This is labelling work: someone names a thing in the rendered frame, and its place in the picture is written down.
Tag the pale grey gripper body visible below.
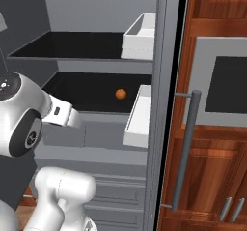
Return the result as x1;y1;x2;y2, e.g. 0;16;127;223
65;106;88;130

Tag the grey fridge crisper drawer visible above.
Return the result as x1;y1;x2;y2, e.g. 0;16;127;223
41;111;150;153

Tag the white fridge door bin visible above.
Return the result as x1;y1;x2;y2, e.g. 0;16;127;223
121;12;157;62
123;84;152;149

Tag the grey fridge freezer drawer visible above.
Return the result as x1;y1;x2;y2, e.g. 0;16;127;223
84;172;147;231

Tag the grey fridge door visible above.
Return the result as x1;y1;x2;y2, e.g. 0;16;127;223
143;0;183;231

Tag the grey fridge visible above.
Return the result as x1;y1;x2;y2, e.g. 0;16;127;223
0;0;162;231

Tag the orange fruit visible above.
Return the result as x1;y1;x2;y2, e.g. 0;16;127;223
115;88;127;101

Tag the grey built-in oven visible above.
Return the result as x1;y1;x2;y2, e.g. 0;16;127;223
183;36;247;129

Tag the grey fridge door handle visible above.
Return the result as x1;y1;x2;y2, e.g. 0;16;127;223
160;89;203;214

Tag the grey cabinet handle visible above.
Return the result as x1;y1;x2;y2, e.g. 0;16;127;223
231;197;246;223
219;196;233;222

